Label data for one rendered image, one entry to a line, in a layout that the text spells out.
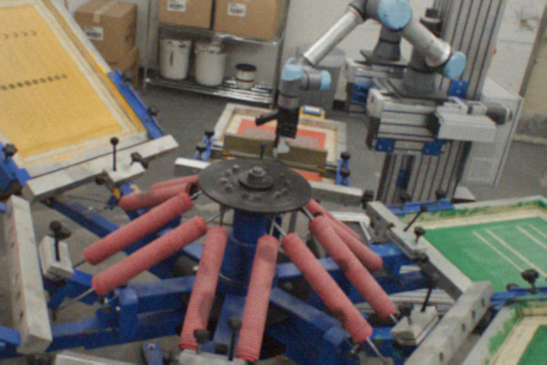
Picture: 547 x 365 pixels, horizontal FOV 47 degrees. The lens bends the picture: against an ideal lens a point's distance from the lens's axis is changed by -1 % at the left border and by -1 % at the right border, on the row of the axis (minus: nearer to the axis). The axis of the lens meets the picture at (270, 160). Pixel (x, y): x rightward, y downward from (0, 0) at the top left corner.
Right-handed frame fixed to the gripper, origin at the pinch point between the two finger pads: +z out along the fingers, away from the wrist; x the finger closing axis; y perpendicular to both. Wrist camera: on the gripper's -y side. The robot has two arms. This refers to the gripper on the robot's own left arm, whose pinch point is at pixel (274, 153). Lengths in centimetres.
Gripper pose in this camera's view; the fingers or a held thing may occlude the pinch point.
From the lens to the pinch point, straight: 244.9
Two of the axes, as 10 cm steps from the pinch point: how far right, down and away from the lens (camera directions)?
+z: -1.4, 9.0, 4.1
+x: 1.1, -4.0, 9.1
